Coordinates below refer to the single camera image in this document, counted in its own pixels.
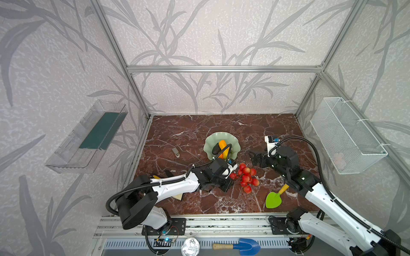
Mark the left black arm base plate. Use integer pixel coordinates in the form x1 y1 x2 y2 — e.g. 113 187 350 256
142 218 187 236

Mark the fake dark avocado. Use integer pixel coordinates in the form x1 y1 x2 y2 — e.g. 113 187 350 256
212 143 222 155

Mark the clear acrylic wall shelf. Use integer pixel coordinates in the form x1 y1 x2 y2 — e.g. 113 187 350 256
45 100 128 174

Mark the white wire mesh basket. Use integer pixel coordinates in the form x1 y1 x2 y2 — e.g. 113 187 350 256
311 97 388 175

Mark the light green scalloped fruit bowl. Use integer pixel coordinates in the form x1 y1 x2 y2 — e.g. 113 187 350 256
204 132 241 160

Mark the blue toy shovel wooden handle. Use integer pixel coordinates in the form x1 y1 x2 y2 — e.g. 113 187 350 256
212 239 261 256

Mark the silver metal can top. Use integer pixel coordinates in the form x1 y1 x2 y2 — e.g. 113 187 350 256
181 237 200 256

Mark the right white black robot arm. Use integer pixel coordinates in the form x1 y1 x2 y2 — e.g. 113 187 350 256
249 136 410 256

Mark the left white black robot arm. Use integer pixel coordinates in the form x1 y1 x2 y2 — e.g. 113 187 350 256
105 144 238 235

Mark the green toy spatula yellow handle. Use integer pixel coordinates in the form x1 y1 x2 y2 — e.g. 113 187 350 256
265 184 289 209

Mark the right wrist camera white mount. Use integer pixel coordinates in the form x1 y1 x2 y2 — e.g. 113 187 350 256
264 135 280 157

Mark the small grey block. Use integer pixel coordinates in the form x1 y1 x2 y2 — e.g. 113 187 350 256
172 147 180 158

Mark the fake red grape bunch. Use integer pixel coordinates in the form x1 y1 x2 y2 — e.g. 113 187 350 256
229 163 260 194

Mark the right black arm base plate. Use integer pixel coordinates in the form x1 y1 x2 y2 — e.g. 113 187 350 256
268 215 289 235

